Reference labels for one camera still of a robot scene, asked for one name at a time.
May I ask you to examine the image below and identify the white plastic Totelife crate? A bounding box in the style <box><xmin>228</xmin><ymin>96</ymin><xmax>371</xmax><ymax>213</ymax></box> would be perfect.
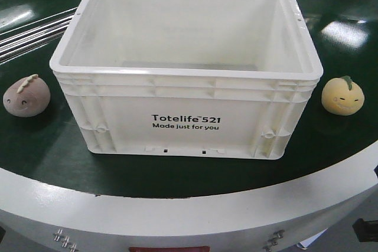
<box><xmin>50</xmin><ymin>0</ymin><xmax>323</xmax><ymax>160</ymax></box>

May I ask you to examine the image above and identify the yellow plush ball toy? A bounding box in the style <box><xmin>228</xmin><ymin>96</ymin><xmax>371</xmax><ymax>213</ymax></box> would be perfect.
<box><xmin>321</xmin><ymin>76</ymin><xmax>365</xmax><ymax>116</ymax></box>

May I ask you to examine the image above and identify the brown plush ball toy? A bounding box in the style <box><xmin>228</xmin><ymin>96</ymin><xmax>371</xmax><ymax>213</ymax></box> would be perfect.
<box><xmin>3</xmin><ymin>74</ymin><xmax>51</xmax><ymax>117</ymax></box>

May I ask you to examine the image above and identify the red label plate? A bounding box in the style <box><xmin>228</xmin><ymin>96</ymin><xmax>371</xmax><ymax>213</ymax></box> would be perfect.
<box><xmin>128</xmin><ymin>246</ymin><xmax>210</xmax><ymax>252</ymax></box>

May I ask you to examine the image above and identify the black bracket on frame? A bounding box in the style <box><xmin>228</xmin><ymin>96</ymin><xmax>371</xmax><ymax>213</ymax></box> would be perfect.
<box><xmin>352</xmin><ymin>218</ymin><xmax>378</xmax><ymax>243</ymax></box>

